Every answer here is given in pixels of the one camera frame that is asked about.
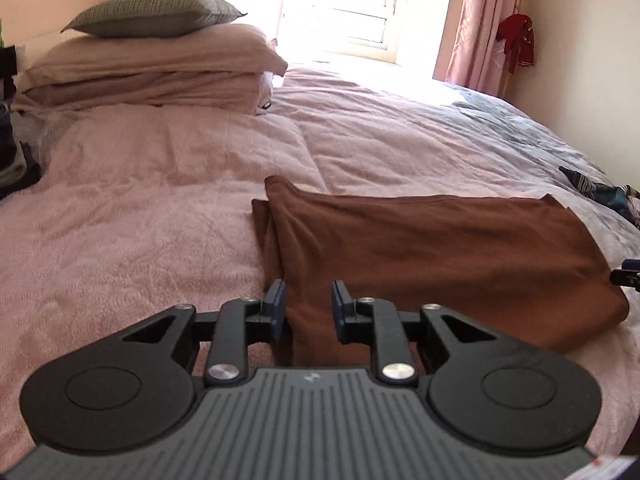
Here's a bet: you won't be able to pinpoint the pink pillow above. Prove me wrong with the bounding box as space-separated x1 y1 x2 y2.
22 23 289 92

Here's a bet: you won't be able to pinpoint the grey pillow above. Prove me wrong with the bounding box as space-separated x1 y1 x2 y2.
60 0 248 39

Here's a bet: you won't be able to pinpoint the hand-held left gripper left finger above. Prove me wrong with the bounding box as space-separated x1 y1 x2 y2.
122 279 288 386

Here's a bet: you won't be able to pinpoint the pink curtain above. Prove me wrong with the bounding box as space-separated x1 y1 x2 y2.
432 0 532 99

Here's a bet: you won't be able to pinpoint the window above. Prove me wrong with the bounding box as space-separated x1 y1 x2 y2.
277 0 458 65

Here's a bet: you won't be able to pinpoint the red hanging garment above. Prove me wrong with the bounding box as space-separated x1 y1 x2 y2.
496 13 536 75

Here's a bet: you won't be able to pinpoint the folded pink duvet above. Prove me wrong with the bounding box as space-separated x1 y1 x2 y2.
10 71 275 117

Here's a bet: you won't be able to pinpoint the brown garment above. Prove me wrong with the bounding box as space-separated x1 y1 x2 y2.
251 175 630 367

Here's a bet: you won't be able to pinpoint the dark patterned clothes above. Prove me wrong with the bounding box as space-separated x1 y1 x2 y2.
559 165 640 231

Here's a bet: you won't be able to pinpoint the black bedside device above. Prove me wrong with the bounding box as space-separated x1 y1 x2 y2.
0 45 19 100

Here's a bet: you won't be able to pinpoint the pink bedspread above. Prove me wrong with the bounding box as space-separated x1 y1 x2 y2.
0 62 640 480

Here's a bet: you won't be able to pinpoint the grey blanket with pink stripes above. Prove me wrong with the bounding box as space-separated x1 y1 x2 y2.
440 82 640 261

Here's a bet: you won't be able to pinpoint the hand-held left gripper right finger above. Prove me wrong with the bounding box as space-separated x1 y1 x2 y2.
331 280 501 386

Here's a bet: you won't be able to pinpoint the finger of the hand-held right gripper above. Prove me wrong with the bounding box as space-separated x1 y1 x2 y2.
611 259 640 292

